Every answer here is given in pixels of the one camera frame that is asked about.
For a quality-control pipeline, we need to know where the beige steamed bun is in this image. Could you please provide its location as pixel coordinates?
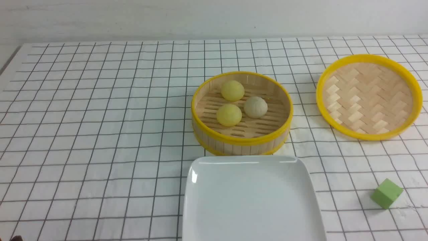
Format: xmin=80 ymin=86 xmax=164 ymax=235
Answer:
xmin=243 ymin=96 xmax=268 ymax=119

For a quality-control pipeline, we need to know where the white black-grid tablecloth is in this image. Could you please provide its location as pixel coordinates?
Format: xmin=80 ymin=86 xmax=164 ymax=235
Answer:
xmin=0 ymin=35 xmax=428 ymax=241

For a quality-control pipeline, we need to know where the yellow steamed bun front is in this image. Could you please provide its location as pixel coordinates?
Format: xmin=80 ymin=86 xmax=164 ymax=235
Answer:
xmin=216 ymin=104 xmax=242 ymax=127

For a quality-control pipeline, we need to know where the green cube block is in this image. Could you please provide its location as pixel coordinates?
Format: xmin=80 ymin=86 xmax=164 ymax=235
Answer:
xmin=370 ymin=178 xmax=403 ymax=210

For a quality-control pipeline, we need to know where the yellow steamed bun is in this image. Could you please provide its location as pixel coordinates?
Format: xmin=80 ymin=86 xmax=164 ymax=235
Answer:
xmin=221 ymin=80 xmax=245 ymax=102
xmin=216 ymin=104 xmax=242 ymax=127

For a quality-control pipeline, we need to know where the yellow-rimmed bamboo steamer basket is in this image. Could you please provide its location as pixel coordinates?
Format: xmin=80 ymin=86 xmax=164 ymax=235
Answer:
xmin=191 ymin=71 xmax=293 ymax=156

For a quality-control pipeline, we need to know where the white square plate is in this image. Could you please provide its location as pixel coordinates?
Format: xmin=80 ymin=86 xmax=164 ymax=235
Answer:
xmin=182 ymin=155 xmax=327 ymax=241

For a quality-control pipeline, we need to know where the yellow-rimmed woven steamer lid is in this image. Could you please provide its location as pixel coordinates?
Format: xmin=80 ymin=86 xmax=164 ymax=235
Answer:
xmin=316 ymin=54 xmax=423 ymax=141

